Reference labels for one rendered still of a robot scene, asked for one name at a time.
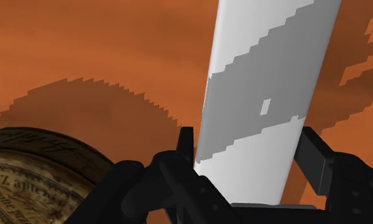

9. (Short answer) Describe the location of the round brown printed box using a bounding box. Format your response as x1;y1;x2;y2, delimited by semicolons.
0;126;116;224

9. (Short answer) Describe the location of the white tall cylinder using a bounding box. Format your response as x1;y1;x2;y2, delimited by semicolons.
193;0;342;206

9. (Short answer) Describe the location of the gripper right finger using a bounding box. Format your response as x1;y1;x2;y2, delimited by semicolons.
293;126;373;224

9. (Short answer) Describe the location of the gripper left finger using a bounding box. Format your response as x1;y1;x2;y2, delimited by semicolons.
64;125;244;224

